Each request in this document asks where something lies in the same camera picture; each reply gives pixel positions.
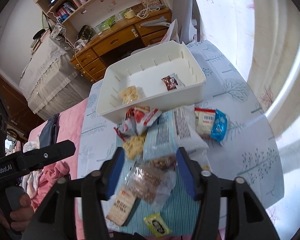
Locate cream mug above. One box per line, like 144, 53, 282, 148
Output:
124, 10, 136, 19

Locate floral sheer curtain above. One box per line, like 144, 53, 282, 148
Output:
187, 0, 300, 240

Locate pink bed quilt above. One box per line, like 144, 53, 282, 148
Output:
27, 97, 89, 240

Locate blue white candy packet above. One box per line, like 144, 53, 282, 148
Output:
194, 107, 229, 145

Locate dark blue jeans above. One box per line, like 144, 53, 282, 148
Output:
39, 113, 59, 148

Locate white plastic storage bin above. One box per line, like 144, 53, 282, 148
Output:
96, 41, 206, 124

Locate pink crumpled garment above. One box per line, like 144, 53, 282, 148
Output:
20, 161, 70, 210

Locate clear brown cake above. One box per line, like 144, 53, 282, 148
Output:
125, 163, 177, 213

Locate person's left hand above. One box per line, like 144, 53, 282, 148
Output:
0, 193, 34, 232

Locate wooden bookshelf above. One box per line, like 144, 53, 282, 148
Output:
24, 0, 166, 43

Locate white plastic bag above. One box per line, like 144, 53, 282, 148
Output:
159, 19, 180, 44

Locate green label rice puff pack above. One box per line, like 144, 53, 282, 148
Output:
119, 86, 141, 105

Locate dark red chocolate packet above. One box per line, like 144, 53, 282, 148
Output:
161, 73, 185, 91

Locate grey office chair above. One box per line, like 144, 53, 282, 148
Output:
172, 0, 201, 44

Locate lace covered cabinet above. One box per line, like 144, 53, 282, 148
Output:
19, 35, 91, 120

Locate tree print tablecloth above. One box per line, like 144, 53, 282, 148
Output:
77, 42, 285, 207

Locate yellow charging cable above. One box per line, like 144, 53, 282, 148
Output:
73, 48, 91, 81

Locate teal striped placemat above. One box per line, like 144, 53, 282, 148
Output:
106, 126, 207, 233

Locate wooden desk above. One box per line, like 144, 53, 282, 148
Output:
70, 8, 171, 83

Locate white power strip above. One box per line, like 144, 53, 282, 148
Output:
74, 39, 88, 50

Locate yellow rice puff pack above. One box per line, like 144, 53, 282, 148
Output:
122, 133, 146, 160

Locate small nut snack packet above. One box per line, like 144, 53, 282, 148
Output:
150, 156, 176, 170

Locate beige soda cracker packet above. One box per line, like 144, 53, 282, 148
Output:
106, 186, 137, 226

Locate silver red snack bag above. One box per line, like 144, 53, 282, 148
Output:
115, 107, 162, 141

